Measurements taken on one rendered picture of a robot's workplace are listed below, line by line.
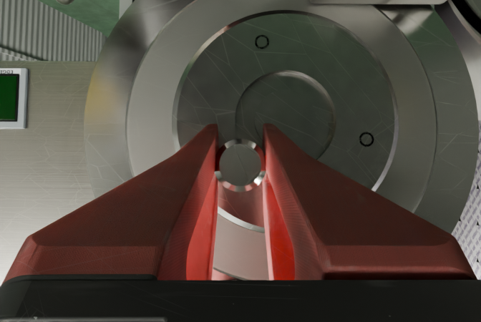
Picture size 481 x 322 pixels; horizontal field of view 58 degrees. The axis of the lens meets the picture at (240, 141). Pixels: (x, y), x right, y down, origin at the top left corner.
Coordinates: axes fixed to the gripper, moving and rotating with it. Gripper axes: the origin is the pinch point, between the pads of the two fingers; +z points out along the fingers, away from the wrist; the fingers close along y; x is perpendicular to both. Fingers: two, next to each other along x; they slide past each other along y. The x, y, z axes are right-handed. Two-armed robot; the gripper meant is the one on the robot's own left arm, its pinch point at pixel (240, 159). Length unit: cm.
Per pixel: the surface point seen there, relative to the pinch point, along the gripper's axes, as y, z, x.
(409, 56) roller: -6.2, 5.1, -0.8
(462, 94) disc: -8.3, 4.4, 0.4
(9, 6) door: 159, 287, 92
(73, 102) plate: 19.3, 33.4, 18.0
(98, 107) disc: 5.3, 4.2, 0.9
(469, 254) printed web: -19.1, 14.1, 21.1
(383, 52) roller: -5.3, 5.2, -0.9
